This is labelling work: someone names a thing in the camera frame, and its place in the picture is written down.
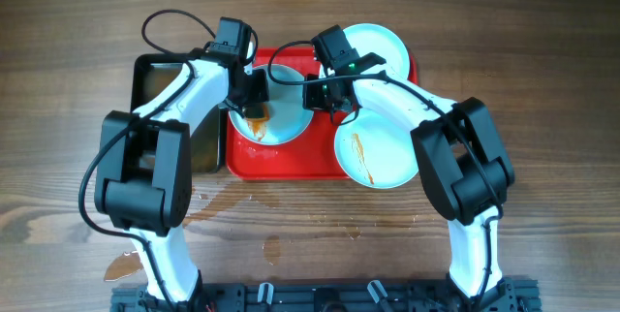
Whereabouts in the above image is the orange green sponge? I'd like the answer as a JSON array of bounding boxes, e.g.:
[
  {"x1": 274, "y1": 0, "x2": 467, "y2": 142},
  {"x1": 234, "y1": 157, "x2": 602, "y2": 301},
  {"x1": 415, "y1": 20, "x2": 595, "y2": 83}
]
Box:
[{"x1": 242, "y1": 103, "x2": 269, "y2": 122}]

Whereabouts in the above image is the white plate with sauce smear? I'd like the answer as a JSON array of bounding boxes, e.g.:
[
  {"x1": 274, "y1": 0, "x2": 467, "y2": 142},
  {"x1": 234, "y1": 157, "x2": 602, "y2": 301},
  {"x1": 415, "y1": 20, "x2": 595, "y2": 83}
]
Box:
[{"x1": 334, "y1": 109, "x2": 419, "y2": 189}]

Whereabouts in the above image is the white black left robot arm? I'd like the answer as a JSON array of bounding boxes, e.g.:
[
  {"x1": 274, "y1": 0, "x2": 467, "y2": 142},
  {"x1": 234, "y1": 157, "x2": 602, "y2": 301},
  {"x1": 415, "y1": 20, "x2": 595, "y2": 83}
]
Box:
[{"x1": 78, "y1": 45, "x2": 267, "y2": 311}]

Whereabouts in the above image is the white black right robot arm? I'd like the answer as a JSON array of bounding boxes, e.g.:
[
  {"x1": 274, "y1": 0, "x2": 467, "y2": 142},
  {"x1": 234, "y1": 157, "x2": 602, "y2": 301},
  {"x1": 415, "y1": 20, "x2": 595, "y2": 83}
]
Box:
[{"x1": 308, "y1": 53, "x2": 515, "y2": 303}]

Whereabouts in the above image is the red plastic tray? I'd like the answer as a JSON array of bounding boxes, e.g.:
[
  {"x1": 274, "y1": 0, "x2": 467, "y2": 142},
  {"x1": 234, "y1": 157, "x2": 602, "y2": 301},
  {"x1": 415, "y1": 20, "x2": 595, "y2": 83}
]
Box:
[{"x1": 225, "y1": 47, "x2": 419, "y2": 181}]

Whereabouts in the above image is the black water tray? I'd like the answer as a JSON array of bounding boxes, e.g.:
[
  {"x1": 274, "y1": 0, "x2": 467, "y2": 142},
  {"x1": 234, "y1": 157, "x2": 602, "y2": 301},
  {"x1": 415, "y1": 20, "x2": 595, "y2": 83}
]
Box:
[{"x1": 130, "y1": 54, "x2": 226, "y2": 173}]

